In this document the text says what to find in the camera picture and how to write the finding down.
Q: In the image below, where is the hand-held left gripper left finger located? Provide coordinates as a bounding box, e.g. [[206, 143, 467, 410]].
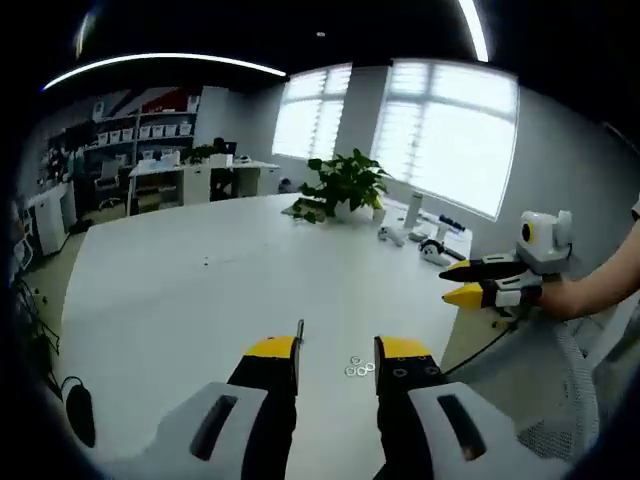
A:
[[99, 334, 304, 480]]

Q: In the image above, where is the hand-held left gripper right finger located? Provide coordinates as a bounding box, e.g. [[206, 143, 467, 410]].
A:
[[373, 335, 572, 480]]

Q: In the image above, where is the blue white device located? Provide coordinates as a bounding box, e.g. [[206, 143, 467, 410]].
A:
[[437, 213, 466, 236]]

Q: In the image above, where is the white bottle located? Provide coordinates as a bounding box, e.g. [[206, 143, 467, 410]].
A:
[[403, 191, 425, 229]]

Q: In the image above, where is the wide window with blinds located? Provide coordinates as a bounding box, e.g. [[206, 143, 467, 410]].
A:
[[372, 59, 520, 221]]

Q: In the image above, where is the grey mesh office chair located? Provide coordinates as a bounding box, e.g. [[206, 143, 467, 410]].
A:
[[514, 294, 640, 464]]

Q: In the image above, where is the potted green plant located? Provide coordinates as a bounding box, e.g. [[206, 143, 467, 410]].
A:
[[282, 147, 394, 225]]

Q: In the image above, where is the black computer mouse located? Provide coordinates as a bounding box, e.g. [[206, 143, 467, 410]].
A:
[[65, 382, 97, 449]]

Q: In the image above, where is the white office desk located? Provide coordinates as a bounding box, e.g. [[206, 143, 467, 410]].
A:
[[127, 158, 281, 216]]

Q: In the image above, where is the ceiling light strip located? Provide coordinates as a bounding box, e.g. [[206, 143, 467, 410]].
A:
[[457, 0, 490, 64], [42, 52, 287, 94]]

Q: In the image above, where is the narrow window with blinds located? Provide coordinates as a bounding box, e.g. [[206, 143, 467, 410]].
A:
[[272, 63, 354, 161]]

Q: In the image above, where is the small green plant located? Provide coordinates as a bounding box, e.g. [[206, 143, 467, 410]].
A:
[[182, 144, 216, 165]]

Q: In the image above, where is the white swivel chair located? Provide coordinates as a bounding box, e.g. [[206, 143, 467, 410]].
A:
[[94, 159, 121, 209]]

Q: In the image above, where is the white cabinet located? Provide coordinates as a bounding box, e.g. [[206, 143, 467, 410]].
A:
[[27, 182, 76, 256]]

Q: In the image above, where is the shelf with white bins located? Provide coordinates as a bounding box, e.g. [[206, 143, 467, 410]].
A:
[[82, 94, 201, 166]]

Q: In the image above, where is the white controller with ring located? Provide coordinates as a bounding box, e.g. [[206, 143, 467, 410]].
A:
[[418, 238, 451, 266]]

